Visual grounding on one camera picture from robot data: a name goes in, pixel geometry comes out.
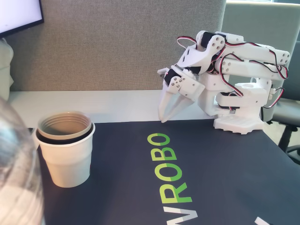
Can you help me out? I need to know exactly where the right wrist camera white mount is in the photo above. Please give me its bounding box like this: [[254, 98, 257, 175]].
[[157, 67, 171, 78]]

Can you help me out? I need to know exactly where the beige ribbed cup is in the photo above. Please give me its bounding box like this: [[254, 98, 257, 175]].
[[37, 112, 93, 139]]

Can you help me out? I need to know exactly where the black framed monitor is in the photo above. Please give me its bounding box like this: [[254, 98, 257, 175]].
[[0, 0, 45, 38]]

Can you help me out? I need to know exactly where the pale grey chair back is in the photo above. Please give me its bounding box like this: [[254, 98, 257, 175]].
[[221, 0, 300, 99]]

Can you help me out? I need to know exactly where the black mat with green logo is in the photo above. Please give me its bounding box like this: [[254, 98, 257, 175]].
[[28, 118, 300, 225]]

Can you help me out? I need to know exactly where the grey fabric partition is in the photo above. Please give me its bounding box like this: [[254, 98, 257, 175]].
[[8, 0, 227, 92]]

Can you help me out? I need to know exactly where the grey office chair black base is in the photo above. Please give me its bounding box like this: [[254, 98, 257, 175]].
[[262, 39, 300, 165]]

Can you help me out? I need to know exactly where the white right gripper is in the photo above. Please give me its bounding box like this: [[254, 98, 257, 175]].
[[159, 66, 206, 123]]

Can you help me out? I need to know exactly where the clear plastic water bottle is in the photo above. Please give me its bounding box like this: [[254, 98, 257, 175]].
[[0, 96, 46, 225]]

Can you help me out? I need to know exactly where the white rounded object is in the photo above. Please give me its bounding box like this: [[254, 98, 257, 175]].
[[0, 38, 15, 99]]

